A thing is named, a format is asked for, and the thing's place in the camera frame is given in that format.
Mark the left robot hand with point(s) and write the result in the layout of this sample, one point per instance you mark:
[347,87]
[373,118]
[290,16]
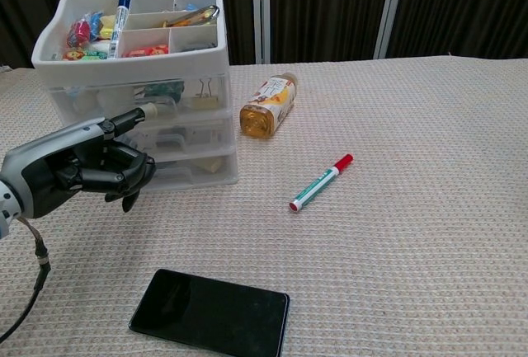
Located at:
[53,167]

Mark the clear plastic organizer tray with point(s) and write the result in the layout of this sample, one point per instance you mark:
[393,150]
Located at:
[185,95]

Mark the white plastic drawer cabinet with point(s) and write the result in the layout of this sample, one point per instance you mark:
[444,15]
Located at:
[136,66]

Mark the lion print green packet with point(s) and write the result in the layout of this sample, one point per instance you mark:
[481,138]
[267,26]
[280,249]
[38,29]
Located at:
[76,55]

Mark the green printed small pack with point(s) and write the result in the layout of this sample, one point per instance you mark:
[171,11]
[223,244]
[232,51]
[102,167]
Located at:
[163,89]

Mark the pink red wrapped candy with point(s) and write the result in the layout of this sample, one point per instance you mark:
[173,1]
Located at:
[79,31]

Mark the red candy packet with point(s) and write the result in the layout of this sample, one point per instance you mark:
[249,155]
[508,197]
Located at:
[148,50]

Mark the yellow wrapped candy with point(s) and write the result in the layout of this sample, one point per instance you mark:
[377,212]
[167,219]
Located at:
[108,26]

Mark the blue wrapped candy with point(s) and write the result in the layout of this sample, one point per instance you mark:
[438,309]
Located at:
[95,20]

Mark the white marker blue cap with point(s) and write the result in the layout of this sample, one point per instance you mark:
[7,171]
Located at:
[119,19]

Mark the gold binder clip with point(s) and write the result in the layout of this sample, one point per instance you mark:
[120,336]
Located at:
[204,101]

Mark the black smartphone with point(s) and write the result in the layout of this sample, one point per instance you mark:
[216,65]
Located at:
[206,311]

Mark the small blue packet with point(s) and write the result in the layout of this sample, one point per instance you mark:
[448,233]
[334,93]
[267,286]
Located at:
[191,6]

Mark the amber tea bottle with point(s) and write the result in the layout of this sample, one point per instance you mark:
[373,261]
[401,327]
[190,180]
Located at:
[268,103]

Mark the green marker red cap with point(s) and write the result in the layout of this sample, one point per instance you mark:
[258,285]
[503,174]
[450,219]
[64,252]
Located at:
[317,186]

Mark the dark folding screen partition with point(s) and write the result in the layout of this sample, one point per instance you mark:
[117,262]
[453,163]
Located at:
[330,2]

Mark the beige woven tablecloth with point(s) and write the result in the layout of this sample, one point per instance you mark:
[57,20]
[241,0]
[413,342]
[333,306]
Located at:
[412,208]

